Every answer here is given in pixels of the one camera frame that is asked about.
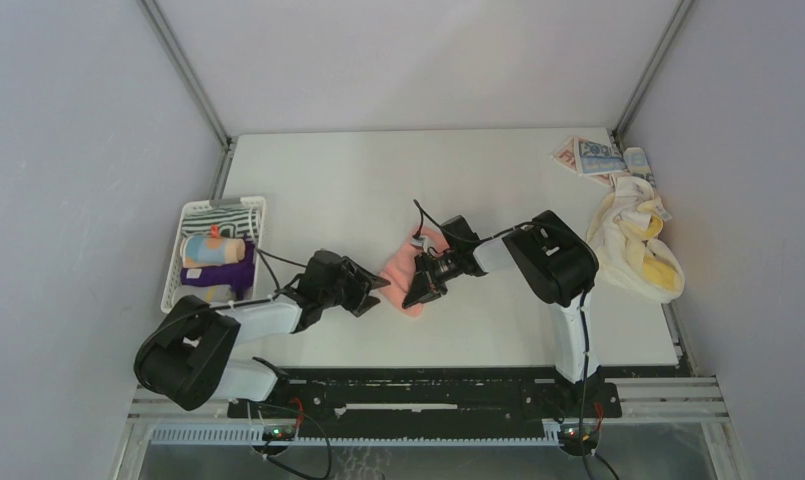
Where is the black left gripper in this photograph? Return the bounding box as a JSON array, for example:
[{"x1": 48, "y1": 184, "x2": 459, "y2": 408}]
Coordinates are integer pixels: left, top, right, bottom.
[{"x1": 320, "y1": 256, "x2": 390, "y2": 317}]

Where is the pink towel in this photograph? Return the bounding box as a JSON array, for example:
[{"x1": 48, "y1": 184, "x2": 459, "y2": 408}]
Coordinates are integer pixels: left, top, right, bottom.
[{"x1": 379, "y1": 227, "x2": 449, "y2": 318}]

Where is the orange polka dot towel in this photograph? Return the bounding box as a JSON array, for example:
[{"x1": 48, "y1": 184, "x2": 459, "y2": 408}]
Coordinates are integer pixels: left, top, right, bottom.
[{"x1": 180, "y1": 234, "x2": 246, "y2": 269}]

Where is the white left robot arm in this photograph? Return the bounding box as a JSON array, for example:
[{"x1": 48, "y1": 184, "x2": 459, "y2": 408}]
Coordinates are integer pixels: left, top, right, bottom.
[{"x1": 133, "y1": 249, "x2": 389, "y2": 417}]

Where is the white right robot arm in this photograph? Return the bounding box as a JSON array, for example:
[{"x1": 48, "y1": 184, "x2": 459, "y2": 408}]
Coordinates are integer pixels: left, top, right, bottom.
[{"x1": 401, "y1": 210, "x2": 599, "y2": 416}]

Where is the purple towel roll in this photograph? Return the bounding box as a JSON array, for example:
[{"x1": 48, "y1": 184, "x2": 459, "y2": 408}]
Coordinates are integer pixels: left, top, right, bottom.
[{"x1": 180, "y1": 241, "x2": 256, "y2": 299}]

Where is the grey yellow towel roll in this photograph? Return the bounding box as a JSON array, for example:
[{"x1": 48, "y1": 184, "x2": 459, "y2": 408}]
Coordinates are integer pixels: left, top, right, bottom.
[{"x1": 194, "y1": 285, "x2": 237, "y2": 304}]

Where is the black white zebra towel roll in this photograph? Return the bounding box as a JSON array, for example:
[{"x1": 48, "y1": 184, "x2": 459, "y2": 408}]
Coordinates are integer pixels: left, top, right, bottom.
[{"x1": 179, "y1": 207, "x2": 262, "y2": 239}]

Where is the left base control board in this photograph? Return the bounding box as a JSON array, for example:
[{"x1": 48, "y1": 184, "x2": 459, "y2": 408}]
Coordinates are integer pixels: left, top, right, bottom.
[{"x1": 262, "y1": 426, "x2": 297, "y2": 443}]

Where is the base control board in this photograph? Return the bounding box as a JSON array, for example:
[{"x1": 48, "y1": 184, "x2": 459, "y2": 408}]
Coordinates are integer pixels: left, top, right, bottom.
[
  {"x1": 558, "y1": 424, "x2": 600, "y2": 443},
  {"x1": 262, "y1": 426, "x2": 297, "y2": 443}
]

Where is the white plastic basket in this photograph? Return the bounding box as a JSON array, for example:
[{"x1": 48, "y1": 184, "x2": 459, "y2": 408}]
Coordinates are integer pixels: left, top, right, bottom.
[{"x1": 160, "y1": 196, "x2": 267, "y2": 313}]

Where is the blue patterned towel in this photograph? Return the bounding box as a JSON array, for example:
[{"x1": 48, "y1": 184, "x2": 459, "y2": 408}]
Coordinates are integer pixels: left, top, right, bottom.
[{"x1": 550, "y1": 136, "x2": 656, "y2": 187}]

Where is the white yellow towel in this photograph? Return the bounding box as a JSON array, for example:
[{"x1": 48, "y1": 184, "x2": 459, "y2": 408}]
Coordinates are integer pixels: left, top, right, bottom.
[{"x1": 586, "y1": 175, "x2": 685, "y2": 304}]

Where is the right base control board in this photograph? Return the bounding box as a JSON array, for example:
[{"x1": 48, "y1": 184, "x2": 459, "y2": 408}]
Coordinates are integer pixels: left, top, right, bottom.
[{"x1": 558, "y1": 424, "x2": 600, "y2": 443}]

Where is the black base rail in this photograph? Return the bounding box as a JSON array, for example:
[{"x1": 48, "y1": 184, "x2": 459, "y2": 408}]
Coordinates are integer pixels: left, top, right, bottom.
[{"x1": 227, "y1": 367, "x2": 623, "y2": 440}]

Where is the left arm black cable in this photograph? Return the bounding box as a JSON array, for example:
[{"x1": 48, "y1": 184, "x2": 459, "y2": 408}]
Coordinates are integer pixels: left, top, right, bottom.
[{"x1": 133, "y1": 246, "x2": 311, "y2": 392}]

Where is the white cable duct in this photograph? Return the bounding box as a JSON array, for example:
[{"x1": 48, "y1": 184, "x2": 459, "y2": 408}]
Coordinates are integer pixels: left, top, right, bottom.
[{"x1": 148, "y1": 424, "x2": 562, "y2": 447}]

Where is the left aluminium frame post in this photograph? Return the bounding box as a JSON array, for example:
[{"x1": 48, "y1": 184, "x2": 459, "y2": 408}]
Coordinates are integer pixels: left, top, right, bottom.
[{"x1": 138, "y1": 0, "x2": 233, "y2": 148}]

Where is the aluminium frame post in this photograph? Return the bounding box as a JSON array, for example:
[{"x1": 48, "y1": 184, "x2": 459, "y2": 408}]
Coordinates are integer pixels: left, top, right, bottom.
[
  {"x1": 611, "y1": 0, "x2": 698, "y2": 146},
  {"x1": 138, "y1": 0, "x2": 233, "y2": 148}
]

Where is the right aluminium frame post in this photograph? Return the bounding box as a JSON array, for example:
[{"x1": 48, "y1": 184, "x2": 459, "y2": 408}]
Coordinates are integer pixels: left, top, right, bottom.
[{"x1": 611, "y1": 0, "x2": 698, "y2": 146}]

